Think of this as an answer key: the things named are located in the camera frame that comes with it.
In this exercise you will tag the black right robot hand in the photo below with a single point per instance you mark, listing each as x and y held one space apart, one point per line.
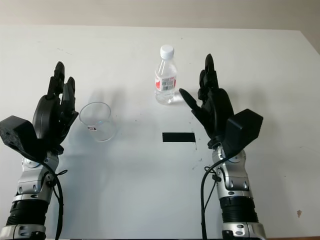
215 110

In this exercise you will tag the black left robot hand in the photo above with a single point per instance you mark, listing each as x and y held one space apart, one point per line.
47 112

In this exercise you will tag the clear water bottle white cap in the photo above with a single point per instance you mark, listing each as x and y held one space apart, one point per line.
166 82

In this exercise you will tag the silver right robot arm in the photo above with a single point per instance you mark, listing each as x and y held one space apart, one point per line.
235 190

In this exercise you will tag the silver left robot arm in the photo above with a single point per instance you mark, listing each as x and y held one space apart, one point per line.
30 185

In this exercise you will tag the clear plastic cup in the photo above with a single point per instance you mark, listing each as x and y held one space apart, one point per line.
98 125

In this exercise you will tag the black tape strip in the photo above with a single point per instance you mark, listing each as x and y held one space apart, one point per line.
178 137

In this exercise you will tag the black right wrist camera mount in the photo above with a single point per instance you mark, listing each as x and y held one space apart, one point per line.
243 130

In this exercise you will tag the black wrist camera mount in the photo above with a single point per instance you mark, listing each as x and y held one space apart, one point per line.
243 130
20 135

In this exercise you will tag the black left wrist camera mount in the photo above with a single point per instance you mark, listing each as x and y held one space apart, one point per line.
20 135

